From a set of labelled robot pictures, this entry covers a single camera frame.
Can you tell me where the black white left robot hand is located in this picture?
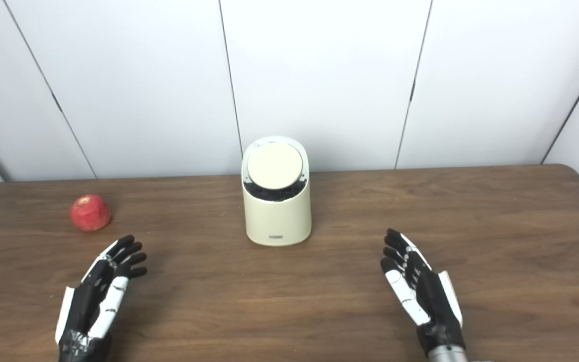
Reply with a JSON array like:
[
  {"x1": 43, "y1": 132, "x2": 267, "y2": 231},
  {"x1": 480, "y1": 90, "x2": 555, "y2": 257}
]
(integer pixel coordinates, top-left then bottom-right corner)
[{"x1": 56, "y1": 235, "x2": 148, "y2": 362}]

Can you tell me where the red apple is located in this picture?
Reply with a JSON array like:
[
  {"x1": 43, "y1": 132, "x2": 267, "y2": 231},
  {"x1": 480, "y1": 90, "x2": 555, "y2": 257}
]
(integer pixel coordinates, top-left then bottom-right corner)
[{"x1": 70, "y1": 195, "x2": 113, "y2": 232}]

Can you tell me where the cream-colored round bin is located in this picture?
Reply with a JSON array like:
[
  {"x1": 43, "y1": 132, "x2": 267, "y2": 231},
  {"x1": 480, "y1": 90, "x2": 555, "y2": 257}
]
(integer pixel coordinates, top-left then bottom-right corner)
[{"x1": 241, "y1": 136, "x2": 313, "y2": 247}]

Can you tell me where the cream round bin lid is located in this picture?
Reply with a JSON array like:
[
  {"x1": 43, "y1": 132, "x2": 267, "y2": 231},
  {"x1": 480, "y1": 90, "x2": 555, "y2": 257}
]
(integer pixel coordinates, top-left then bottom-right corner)
[{"x1": 247, "y1": 143, "x2": 304, "y2": 190}]

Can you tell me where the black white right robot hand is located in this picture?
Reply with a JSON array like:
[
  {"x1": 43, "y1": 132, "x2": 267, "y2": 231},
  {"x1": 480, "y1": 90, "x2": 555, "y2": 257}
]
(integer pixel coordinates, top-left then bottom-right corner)
[{"x1": 380, "y1": 229, "x2": 466, "y2": 355}]

